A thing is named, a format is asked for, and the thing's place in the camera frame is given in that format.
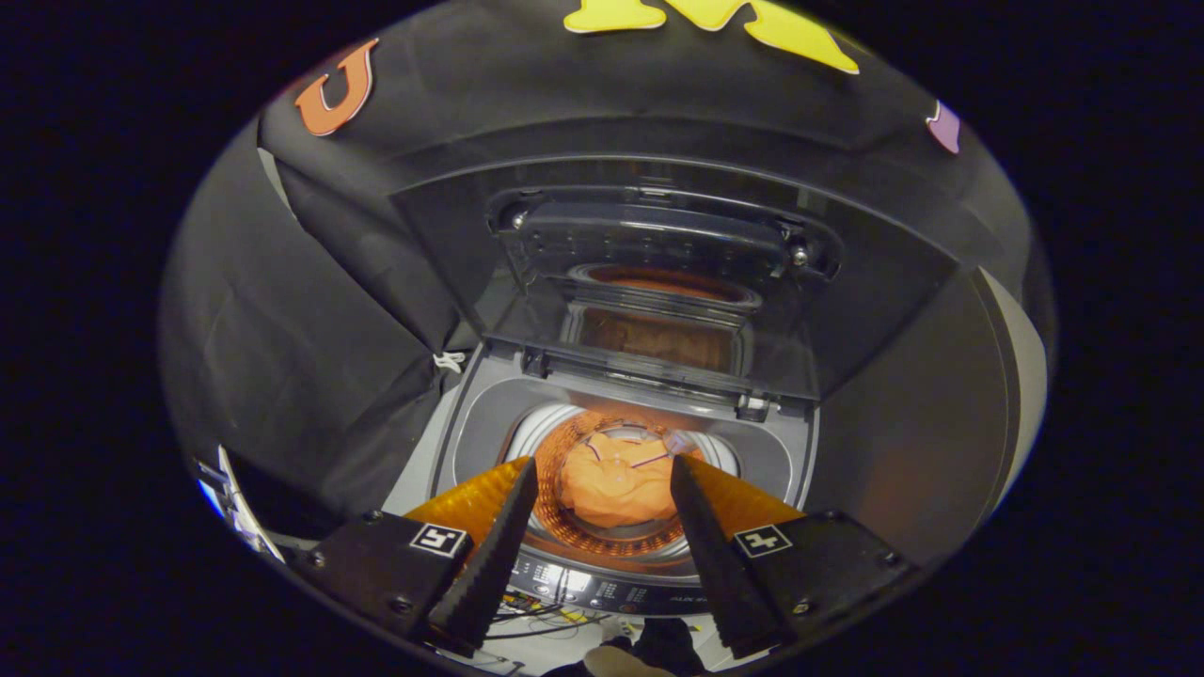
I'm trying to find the orange polo shirt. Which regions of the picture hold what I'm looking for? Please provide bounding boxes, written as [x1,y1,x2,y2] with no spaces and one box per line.
[558,431,702,527]

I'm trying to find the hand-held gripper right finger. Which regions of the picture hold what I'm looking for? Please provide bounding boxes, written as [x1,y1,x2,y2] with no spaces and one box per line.
[670,455,918,659]

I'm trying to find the beige cabinet with dark top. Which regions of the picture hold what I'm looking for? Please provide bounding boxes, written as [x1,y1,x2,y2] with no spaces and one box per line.
[809,268,1050,565]

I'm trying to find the white and blue object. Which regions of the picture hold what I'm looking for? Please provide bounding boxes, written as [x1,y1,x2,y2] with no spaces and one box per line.
[195,447,283,563]

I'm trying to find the dark washing machine lid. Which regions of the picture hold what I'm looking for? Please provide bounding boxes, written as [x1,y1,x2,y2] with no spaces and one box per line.
[390,155,960,405]

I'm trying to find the person's leg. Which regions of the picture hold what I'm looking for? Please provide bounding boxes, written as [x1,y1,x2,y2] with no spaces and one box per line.
[541,621,706,677]

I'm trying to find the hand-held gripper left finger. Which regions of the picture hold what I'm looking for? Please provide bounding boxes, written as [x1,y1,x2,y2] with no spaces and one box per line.
[303,457,540,657]

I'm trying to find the black floor cables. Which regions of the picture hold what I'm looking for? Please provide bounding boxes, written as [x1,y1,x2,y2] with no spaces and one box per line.
[489,592,612,640]

